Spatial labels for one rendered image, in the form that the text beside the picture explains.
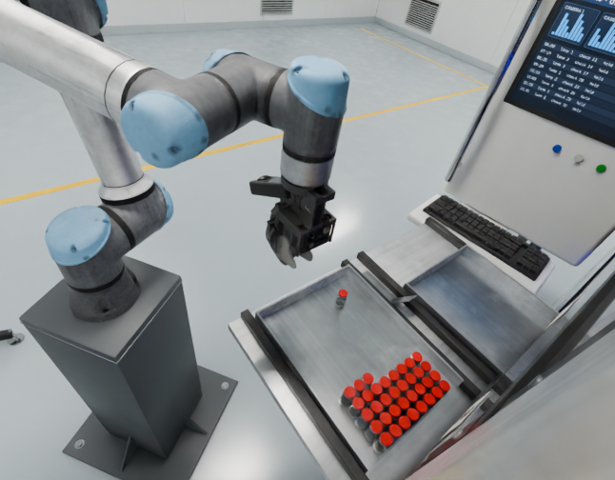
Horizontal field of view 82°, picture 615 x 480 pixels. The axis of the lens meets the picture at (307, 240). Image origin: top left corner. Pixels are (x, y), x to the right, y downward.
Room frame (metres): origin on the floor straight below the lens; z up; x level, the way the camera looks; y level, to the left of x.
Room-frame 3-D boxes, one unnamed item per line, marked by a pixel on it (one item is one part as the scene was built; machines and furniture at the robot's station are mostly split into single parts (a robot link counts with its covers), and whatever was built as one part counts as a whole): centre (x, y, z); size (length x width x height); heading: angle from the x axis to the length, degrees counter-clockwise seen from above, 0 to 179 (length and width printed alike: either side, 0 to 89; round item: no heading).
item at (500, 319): (0.53, -0.46, 0.90); 0.34 x 0.26 x 0.04; 44
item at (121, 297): (0.46, 0.45, 0.84); 0.15 x 0.15 x 0.10
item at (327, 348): (0.37, -0.13, 0.90); 0.34 x 0.26 x 0.04; 44
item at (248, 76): (0.46, 0.12, 1.34); 0.11 x 0.11 x 0.08; 70
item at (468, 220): (0.94, -0.57, 0.82); 0.40 x 0.14 x 0.02; 52
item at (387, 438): (0.26, -0.24, 0.90); 0.18 x 0.02 x 0.05; 134
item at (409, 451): (0.46, -0.29, 0.87); 0.70 x 0.48 x 0.02; 134
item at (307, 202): (0.43, 0.02, 1.18); 0.09 x 0.08 x 0.12; 44
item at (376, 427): (0.28, -0.23, 0.90); 0.18 x 0.02 x 0.05; 134
